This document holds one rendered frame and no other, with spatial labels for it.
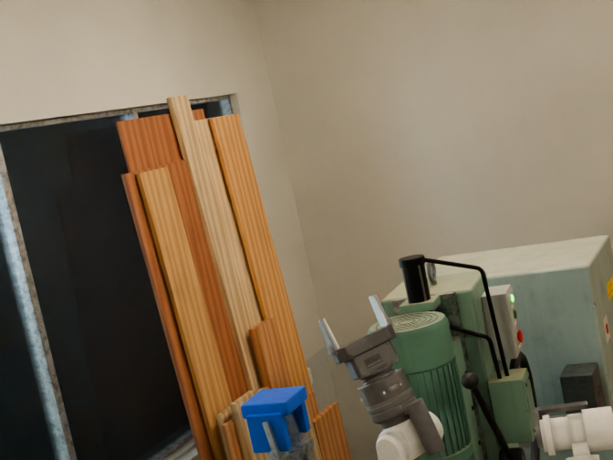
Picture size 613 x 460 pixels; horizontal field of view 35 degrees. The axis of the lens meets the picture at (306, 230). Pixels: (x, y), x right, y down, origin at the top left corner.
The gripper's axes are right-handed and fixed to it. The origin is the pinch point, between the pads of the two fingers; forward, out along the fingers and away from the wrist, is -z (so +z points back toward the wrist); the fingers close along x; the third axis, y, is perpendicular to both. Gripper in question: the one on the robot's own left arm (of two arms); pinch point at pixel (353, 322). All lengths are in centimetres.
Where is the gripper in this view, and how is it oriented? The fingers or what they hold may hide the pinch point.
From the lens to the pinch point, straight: 174.7
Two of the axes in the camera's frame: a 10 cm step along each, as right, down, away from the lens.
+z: 4.2, 9.0, -0.8
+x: 8.7, -3.7, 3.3
